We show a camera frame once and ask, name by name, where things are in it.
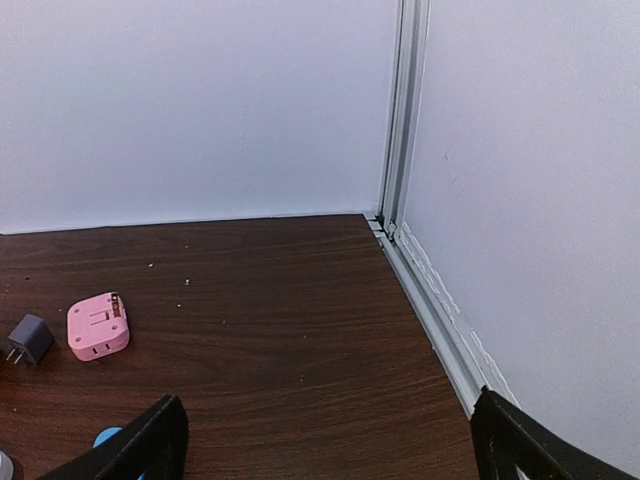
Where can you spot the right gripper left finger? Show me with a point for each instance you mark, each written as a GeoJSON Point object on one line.
{"type": "Point", "coordinates": [153, 445]}

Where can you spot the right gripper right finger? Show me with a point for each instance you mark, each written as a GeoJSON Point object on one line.
{"type": "Point", "coordinates": [507, 442]}

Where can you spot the blue cube adapter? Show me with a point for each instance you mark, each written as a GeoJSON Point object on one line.
{"type": "Point", "coordinates": [107, 437]}

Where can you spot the pink plug adapter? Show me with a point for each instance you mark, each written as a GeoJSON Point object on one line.
{"type": "Point", "coordinates": [97, 327]}

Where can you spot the black plug adapter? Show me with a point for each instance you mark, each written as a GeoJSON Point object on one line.
{"type": "Point", "coordinates": [30, 340]}

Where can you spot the right aluminium side rail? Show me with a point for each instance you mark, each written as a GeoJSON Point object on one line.
{"type": "Point", "coordinates": [467, 363]}

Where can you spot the right aluminium frame post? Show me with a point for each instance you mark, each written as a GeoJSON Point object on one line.
{"type": "Point", "coordinates": [409, 59]}

